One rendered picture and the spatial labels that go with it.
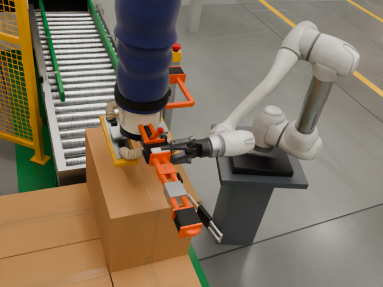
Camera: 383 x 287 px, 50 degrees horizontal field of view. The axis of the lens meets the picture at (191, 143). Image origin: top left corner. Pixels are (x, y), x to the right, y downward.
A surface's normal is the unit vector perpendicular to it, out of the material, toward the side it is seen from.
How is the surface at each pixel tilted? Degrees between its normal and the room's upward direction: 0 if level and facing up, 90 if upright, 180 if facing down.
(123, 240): 90
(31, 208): 0
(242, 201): 90
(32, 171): 0
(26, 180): 0
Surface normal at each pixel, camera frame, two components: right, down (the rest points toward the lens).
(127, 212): 0.14, -0.76
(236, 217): 0.07, 0.65
